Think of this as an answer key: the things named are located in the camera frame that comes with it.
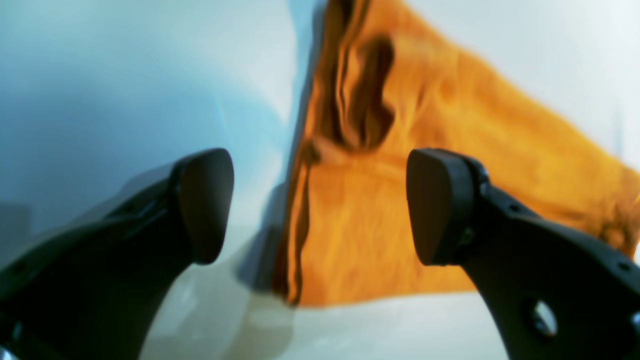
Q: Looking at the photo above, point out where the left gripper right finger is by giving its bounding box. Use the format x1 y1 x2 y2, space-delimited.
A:
406 148 640 360

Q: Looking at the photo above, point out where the orange t-shirt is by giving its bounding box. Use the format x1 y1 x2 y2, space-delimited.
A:
270 0 639 307

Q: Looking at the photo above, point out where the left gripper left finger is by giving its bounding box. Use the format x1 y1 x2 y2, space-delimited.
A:
1 148 234 360

